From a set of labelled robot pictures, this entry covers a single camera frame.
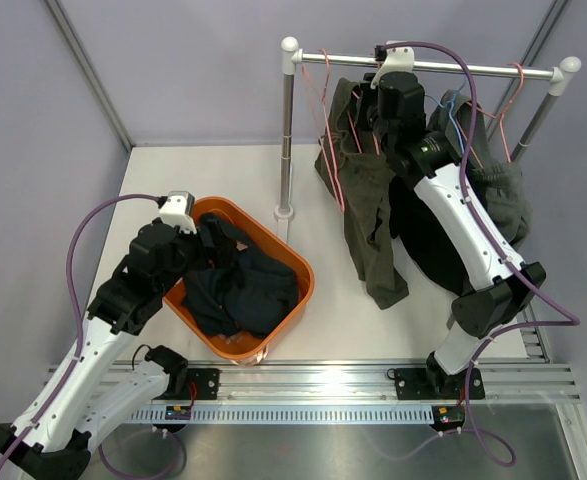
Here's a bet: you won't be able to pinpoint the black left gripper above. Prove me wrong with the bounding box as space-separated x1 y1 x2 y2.
156 219 236 295

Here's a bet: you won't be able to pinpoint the navy blue shorts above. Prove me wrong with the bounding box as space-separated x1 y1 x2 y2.
181 213 299 338

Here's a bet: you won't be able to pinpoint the olive green shorts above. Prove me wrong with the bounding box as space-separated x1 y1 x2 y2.
314 78 409 310

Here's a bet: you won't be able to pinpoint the pink hanger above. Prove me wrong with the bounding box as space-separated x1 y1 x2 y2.
479 62 525 163
347 83 381 155
301 48 346 213

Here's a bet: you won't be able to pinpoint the black shorts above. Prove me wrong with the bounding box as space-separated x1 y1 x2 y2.
389 177 468 296

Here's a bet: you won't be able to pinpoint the blue hanger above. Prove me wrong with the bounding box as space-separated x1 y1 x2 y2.
440 89 466 157

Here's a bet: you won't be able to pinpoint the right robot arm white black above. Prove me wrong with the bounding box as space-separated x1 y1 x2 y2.
363 71 546 399

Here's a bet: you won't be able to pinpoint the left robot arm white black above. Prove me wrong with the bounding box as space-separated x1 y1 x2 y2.
0 219 205 479

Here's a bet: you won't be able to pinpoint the grey shorts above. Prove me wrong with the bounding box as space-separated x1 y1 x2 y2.
428 90 532 248

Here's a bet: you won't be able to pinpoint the orange plastic basket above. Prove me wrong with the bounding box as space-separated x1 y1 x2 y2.
164 196 315 365

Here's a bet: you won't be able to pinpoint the metal clothes rack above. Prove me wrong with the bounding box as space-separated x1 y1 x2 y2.
274 36 582 222

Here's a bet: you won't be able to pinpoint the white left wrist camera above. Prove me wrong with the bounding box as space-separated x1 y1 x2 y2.
159 191 197 234

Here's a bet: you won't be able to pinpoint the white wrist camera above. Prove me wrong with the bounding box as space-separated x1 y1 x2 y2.
370 42 415 90
159 191 197 234

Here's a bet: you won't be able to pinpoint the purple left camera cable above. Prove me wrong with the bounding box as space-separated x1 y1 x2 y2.
0 193 167 480

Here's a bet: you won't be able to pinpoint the purple camera cable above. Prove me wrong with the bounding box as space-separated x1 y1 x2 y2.
381 41 582 404
0 193 167 480

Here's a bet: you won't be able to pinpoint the aluminium mounting rail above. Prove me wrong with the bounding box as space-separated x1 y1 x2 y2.
37 362 582 406

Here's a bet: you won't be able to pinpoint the slotted cable duct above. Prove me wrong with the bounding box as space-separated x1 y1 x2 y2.
125 404 435 425

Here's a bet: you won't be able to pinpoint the purple left floor cable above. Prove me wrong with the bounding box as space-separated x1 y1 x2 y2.
97 427 188 476

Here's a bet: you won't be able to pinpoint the purple floor cable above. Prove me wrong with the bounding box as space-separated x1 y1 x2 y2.
367 402 518 469
97 427 188 476

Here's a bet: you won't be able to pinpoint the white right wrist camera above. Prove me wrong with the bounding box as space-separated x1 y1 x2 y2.
370 42 415 90

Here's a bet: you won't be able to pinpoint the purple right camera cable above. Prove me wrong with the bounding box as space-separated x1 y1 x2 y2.
381 41 582 404

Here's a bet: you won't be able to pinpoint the purple right floor cable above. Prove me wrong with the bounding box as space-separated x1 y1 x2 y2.
367 402 518 469

